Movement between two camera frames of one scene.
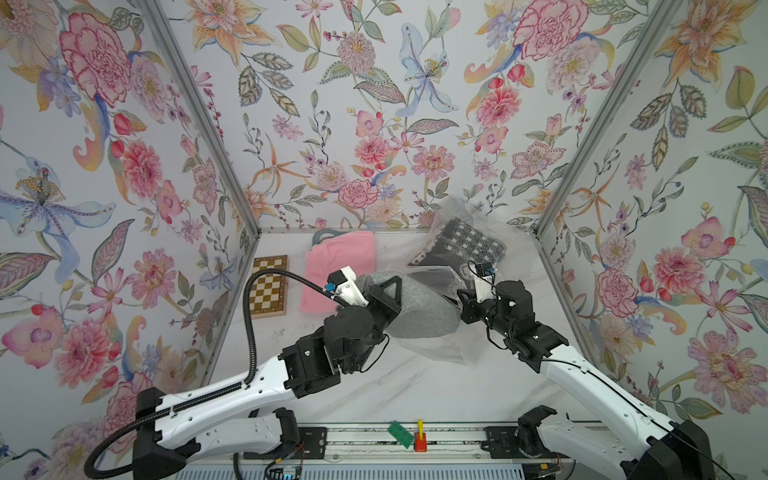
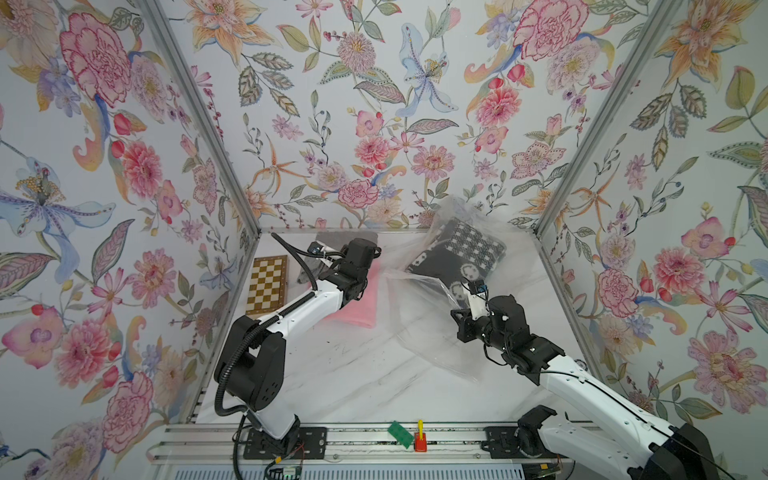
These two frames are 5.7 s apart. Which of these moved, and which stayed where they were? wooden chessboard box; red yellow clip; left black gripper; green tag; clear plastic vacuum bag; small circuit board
Moved: left black gripper
Stayed: clear plastic vacuum bag; red yellow clip; green tag; wooden chessboard box; small circuit board
